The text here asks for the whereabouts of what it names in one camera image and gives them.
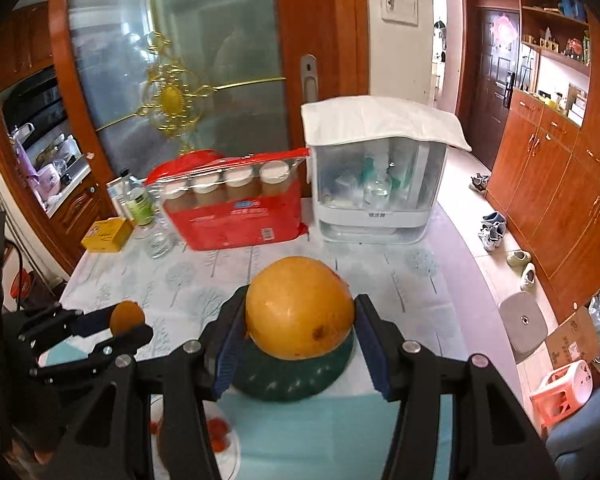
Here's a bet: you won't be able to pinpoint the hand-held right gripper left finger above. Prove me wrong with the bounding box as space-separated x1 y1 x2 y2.
45 285 253 480

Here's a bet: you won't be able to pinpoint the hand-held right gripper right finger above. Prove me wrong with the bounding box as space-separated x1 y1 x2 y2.
352 294 561 480

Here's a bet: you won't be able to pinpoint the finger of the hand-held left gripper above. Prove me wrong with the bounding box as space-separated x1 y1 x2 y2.
27 325 155 386
17 304 116 356

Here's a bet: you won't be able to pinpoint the small yellow orange citrus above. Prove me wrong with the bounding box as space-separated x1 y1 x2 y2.
110 301 146 335

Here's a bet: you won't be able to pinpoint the dark green leaf-shaped plate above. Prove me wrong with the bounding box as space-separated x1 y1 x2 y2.
230 330 356 403

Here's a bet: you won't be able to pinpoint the large yellow round fruit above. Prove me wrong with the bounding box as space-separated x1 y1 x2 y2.
245 256 356 361

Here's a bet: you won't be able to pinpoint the yellow cardboard box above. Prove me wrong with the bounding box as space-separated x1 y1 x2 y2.
81 217 133 252

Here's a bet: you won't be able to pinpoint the clear drinking glass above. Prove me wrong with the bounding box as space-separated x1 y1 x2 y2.
142 210 176 259

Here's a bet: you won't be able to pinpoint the cluttered kitchen shelf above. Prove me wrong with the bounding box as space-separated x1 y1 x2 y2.
0 70 96 211

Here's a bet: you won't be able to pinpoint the white countertop cabinet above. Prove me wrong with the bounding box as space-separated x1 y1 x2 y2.
307 135 448 246

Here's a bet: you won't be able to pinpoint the plastic bottle with green label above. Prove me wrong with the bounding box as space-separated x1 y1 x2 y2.
121 169 156 228

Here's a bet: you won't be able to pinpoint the white carton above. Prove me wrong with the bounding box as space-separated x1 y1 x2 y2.
106 178 128 218

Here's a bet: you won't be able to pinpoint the red package of jars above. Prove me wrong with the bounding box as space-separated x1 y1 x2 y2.
145 147 311 252

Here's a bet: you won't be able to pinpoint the grey plastic stool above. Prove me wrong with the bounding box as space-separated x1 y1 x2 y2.
499 292 548 363

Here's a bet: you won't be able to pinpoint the white grey sneakers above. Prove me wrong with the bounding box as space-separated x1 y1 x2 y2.
480 211 508 252

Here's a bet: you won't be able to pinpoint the pink plastic stool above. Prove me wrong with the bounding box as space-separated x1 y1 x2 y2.
530 360 593 428

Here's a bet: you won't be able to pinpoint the brown cardboard box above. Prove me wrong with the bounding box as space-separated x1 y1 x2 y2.
545 306 600 386

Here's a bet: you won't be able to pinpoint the grey blue chair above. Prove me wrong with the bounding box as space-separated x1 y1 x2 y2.
545 400 600 480

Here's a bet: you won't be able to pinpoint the white cloth cover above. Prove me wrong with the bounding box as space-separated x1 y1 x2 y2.
300 94 473 186

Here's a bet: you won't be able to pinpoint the dark brown entrance door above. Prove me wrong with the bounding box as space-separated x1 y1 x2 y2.
475 7 521 171

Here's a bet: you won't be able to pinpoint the frosted glass sliding door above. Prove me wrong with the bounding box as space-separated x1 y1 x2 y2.
47 0 371 211

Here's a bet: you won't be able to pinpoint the wooden wall cabinet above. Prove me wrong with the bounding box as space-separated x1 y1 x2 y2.
485 0 600 321

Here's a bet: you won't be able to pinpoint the metal door handle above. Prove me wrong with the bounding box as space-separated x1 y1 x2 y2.
301 54 318 101

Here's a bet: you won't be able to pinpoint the white wall switch panel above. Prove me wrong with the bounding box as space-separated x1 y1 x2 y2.
381 0 420 23

